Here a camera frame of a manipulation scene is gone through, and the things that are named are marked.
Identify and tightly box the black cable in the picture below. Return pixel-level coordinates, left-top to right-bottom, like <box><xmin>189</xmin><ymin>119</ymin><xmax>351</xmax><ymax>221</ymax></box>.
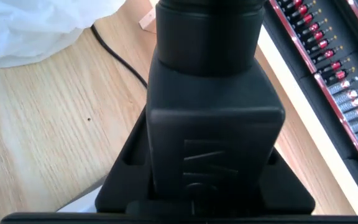
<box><xmin>90</xmin><ymin>24</ymin><xmax>149</xmax><ymax>90</ymax></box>

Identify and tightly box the wooden counter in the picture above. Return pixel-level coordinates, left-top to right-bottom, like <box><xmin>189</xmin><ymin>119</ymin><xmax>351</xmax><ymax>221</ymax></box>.
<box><xmin>0</xmin><ymin>0</ymin><xmax>358</xmax><ymax>224</ymax></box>

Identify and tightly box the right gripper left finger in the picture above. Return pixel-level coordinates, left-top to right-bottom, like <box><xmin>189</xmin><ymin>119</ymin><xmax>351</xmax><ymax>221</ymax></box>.
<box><xmin>94</xmin><ymin>106</ymin><xmax>152</xmax><ymax>215</ymax></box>

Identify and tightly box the small pale box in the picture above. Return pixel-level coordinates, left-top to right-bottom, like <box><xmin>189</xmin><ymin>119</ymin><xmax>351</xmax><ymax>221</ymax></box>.
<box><xmin>138</xmin><ymin>7</ymin><xmax>157</xmax><ymax>34</ymax></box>

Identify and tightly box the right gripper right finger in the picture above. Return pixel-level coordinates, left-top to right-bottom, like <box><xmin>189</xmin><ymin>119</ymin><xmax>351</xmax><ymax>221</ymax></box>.
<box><xmin>258</xmin><ymin>147</ymin><xmax>316</xmax><ymax>216</ymax></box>

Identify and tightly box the white plastic bag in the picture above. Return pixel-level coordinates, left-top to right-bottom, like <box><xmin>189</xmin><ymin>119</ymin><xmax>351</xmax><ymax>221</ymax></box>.
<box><xmin>0</xmin><ymin>0</ymin><xmax>127</xmax><ymax>70</ymax></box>

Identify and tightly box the row of clear bottles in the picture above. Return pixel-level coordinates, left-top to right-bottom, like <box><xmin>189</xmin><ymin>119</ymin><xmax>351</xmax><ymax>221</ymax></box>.
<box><xmin>326</xmin><ymin>76</ymin><xmax>358</xmax><ymax>170</ymax></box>

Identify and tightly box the row of dark bottles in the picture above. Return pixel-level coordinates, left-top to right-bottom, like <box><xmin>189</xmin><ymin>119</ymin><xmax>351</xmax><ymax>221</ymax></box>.
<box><xmin>277</xmin><ymin>0</ymin><xmax>356</xmax><ymax>86</ymax></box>

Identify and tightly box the black shop shelf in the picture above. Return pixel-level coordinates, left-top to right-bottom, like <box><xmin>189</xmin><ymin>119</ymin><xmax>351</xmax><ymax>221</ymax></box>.
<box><xmin>262</xmin><ymin>0</ymin><xmax>358</xmax><ymax>215</ymax></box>

